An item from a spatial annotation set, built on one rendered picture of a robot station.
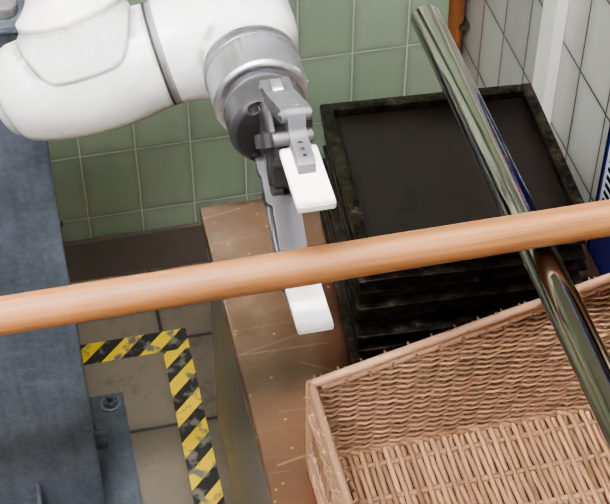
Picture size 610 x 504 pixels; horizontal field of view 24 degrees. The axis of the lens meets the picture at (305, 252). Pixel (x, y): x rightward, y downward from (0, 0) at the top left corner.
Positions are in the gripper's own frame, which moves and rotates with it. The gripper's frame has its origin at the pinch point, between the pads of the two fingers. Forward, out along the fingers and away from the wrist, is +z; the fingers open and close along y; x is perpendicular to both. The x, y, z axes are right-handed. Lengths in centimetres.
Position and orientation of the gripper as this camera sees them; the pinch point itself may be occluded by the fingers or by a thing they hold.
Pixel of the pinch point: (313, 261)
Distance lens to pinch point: 115.6
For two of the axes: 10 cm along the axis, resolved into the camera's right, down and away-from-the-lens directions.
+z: 2.1, 6.8, -7.0
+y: 0.0, 7.1, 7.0
